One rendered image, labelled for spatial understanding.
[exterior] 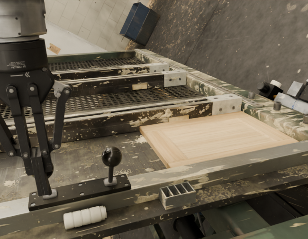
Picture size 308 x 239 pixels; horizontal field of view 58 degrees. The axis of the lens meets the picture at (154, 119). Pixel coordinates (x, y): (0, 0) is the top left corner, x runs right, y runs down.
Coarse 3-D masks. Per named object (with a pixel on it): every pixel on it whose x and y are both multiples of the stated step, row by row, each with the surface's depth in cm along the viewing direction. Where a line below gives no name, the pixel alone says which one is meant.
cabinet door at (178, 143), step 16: (240, 112) 105; (144, 128) 93; (160, 128) 93; (176, 128) 93; (192, 128) 93; (208, 128) 93; (224, 128) 93; (240, 128) 92; (256, 128) 91; (272, 128) 91; (160, 144) 82; (176, 144) 82; (192, 144) 82; (208, 144) 82; (224, 144) 82; (240, 144) 82; (256, 144) 81; (272, 144) 81; (176, 160) 73; (192, 160) 73
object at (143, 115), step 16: (224, 96) 106; (96, 112) 92; (112, 112) 94; (128, 112) 92; (144, 112) 93; (160, 112) 95; (176, 112) 98; (192, 112) 100; (208, 112) 102; (224, 112) 104; (32, 128) 83; (48, 128) 85; (64, 128) 86; (80, 128) 88; (96, 128) 90; (112, 128) 92; (128, 128) 93; (0, 144) 82; (32, 144) 85
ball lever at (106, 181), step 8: (104, 152) 50; (112, 152) 49; (120, 152) 51; (104, 160) 50; (112, 160) 49; (120, 160) 50; (112, 168) 54; (112, 176) 56; (104, 184) 58; (112, 184) 58
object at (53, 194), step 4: (48, 172) 46; (52, 172) 47; (32, 176) 46; (48, 176) 47; (48, 180) 51; (52, 192) 55; (56, 192) 55; (44, 196) 54; (48, 196) 54; (52, 196) 54; (56, 196) 55
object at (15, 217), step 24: (288, 144) 76; (168, 168) 66; (192, 168) 65; (216, 168) 65; (240, 168) 67; (264, 168) 69; (120, 192) 58; (144, 192) 60; (0, 216) 51; (24, 216) 52; (48, 216) 54
